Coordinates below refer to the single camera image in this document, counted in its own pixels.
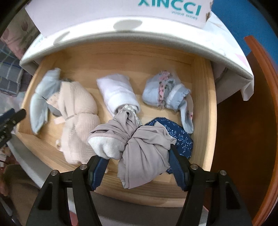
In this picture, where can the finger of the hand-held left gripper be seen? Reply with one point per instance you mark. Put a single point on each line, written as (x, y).
(16, 117)

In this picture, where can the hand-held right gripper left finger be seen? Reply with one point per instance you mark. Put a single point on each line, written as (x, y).
(98, 173)

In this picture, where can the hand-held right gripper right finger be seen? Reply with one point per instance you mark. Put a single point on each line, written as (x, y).
(177, 171)

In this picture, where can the light blue sock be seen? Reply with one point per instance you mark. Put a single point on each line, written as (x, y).
(40, 104)

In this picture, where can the navy floral underwear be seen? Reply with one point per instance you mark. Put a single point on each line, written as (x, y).
(182, 139)

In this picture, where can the taupe knotted underwear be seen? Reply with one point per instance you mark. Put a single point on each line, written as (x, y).
(143, 152)

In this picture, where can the beige ribbed underwear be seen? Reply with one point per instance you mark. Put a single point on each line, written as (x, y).
(76, 102)

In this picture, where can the light blue floral underwear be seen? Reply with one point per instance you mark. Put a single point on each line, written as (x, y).
(154, 91)

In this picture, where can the white underwear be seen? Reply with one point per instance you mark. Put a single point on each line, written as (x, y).
(117, 91)

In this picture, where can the wooden drawer with white front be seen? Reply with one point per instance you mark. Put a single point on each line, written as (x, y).
(152, 65)

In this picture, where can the white shoe box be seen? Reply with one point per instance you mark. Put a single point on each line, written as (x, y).
(86, 13)

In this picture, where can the grey plaid quilt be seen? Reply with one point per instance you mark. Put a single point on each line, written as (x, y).
(10, 71)

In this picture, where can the person's left leg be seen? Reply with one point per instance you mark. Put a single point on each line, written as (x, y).
(21, 184)

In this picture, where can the pink floral fabric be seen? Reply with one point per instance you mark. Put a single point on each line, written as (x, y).
(23, 28)

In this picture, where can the orange wooden furniture board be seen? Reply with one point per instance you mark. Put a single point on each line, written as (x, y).
(267, 108)

